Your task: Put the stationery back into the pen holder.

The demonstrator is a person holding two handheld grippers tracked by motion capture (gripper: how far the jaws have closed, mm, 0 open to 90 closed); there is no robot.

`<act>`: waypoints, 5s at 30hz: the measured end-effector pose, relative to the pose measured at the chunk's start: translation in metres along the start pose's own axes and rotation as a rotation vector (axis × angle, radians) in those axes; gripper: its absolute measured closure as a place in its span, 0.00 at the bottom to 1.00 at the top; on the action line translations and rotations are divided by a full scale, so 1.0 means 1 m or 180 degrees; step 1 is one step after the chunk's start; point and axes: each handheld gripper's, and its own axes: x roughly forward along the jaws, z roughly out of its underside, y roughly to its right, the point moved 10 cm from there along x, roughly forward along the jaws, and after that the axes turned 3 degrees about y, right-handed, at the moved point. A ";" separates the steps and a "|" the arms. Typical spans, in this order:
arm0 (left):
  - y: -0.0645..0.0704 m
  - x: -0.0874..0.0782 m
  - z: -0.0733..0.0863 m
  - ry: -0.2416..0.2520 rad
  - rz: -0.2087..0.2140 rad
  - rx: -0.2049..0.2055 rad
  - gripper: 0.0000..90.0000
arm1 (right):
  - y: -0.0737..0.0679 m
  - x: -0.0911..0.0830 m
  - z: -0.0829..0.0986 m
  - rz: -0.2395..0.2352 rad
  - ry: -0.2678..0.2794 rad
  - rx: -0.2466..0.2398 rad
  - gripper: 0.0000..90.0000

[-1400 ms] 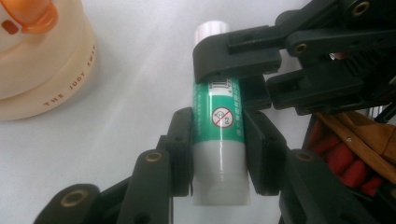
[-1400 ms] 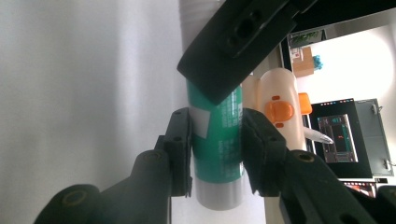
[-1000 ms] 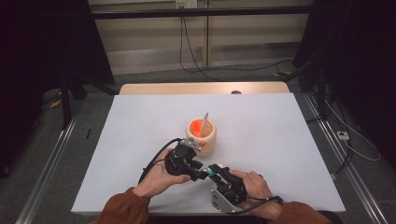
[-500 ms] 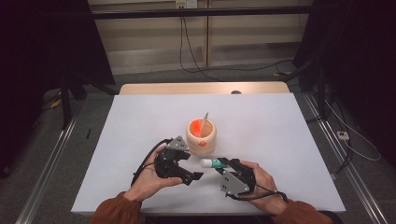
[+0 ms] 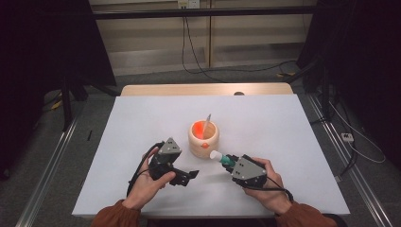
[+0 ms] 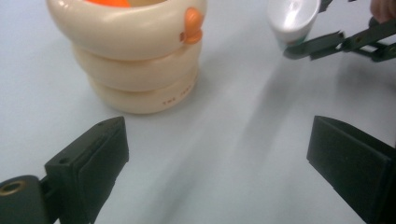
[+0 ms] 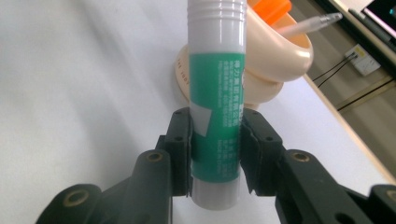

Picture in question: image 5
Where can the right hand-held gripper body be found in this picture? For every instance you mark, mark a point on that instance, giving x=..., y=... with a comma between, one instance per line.
x=249, y=171

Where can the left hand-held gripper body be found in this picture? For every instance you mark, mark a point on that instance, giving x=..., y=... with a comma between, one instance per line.
x=165, y=157

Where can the white and green glue stick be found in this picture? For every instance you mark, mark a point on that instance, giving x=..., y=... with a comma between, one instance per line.
x=217, y=155

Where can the wooden pen holder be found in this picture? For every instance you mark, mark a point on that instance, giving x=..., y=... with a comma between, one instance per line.
x=201, y=150

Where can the orange highlighter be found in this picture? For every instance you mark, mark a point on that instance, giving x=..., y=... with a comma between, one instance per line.
x=198, y=129

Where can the silver pen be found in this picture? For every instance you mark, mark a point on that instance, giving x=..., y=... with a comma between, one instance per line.
x=206, y=124

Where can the person's right hand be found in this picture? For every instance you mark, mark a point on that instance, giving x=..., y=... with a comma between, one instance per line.
x=274, y=195

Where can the person's left hand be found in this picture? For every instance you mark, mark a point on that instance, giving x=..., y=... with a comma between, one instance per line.
x=145, y=189

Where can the white table mat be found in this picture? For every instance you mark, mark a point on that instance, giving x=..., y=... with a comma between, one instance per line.
x=268, y=126

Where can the wooden table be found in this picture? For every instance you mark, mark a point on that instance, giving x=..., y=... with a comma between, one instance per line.
x=189, y=89

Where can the small black floor strip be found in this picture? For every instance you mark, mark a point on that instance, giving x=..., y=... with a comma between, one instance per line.
x=90, y=135

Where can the yellow floor tape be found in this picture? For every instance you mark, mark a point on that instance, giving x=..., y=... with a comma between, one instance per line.
x=285, y=75
x=56, y=105

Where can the white power strip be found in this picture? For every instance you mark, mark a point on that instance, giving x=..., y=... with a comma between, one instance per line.
x=347, y=137

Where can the black metal stand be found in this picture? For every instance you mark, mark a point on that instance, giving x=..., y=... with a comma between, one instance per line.
x=66, y=107
x=324, y=94

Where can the black horizontal bar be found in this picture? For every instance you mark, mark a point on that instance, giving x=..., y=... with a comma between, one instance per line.
x=220, y=12

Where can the black curtain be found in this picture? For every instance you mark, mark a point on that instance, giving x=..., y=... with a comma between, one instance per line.
x=38, y=56
x=362, y=63

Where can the aluminium floor rail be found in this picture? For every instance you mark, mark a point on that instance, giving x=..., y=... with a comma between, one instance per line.
x=47, y=176
x=353, y=170

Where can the white wall socket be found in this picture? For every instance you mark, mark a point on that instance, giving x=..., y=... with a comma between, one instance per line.
x=188, y=3

